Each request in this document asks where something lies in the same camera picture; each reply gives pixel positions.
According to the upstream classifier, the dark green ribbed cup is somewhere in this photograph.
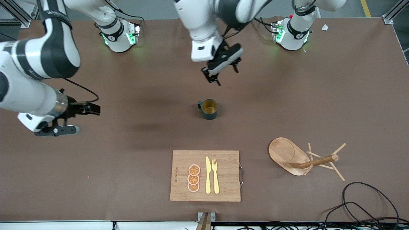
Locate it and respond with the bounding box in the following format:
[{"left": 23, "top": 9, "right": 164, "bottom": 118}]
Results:
[{"left": 197, "top": 99, "right": 218, "bottom": 120}]

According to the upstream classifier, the wooden cup rack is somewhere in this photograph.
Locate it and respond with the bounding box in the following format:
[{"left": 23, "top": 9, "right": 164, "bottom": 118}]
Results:
[{"left": 268, "top": 137, "right": 347, "bottom": 182}]

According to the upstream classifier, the wooden cutting board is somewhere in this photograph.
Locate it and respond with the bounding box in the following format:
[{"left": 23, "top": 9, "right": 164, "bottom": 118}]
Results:
[{"left": 170, "top": 150, "right": 244, "bottom": 202}]

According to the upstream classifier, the yellow plastic knife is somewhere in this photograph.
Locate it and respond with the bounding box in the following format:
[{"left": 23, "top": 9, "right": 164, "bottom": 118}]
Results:
[{"left": 205, "top": 156, "right": 212, "bottom": 194}]

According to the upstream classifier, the yellow plastic fork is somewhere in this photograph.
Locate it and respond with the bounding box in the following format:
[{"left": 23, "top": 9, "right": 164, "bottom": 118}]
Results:
[{"left": 212, "top": 159, "right": 220, "bottom": 195}]

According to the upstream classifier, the black left arm base cable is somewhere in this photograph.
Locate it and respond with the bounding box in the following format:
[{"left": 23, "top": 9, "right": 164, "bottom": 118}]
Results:
[{"left": 254, "top": 17, "right": 276, "bottom": 34}]

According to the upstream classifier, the black arm base cable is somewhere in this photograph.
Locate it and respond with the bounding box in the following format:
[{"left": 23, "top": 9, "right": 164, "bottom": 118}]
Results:
[
  {"left": 254, "top": 17, "right": 276, "bottom": 34},
  {"left": 113, "top": 12, "right": 143, "bottom": 24}
]

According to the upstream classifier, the black right arm base cable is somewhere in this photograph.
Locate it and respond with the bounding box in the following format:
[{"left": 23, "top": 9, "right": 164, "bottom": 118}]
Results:
[{"left": 113, "top": 12, "right": 143, "bottom": 24}]

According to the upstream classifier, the aluminium frame profile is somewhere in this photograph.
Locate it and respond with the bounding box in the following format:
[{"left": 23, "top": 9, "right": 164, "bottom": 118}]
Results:
[
  {"left": 0, "top": 0, "right": 40, "bottom": 27},
  {"left": 382, "top": 0, "right": 409, "bottom": 25}
]

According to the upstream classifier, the white table edge rail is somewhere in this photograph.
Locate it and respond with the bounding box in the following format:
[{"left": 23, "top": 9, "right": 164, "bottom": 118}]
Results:
[{"left": 0, "top": 220, "right": 198, "bottom": 230}]

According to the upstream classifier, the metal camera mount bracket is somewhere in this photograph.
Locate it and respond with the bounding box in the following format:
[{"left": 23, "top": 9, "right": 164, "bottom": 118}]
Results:
[{"left": 197, "top": 212, "right": 216, "bottom": 230}]

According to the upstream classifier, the black cable bundle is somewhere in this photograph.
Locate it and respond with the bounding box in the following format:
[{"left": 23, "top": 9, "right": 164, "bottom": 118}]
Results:
[{"left": 211, "top": 222, "right": 409, "bottom": 230}]

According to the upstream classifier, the black looped cable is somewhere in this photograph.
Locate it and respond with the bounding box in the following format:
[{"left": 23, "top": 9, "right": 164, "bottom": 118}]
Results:
[
  {"left": 342, "top": 182, "right": 400, "bottom": 228},
  {"left": 321, "top": 201, "right": 409, "bottom": 229}
]

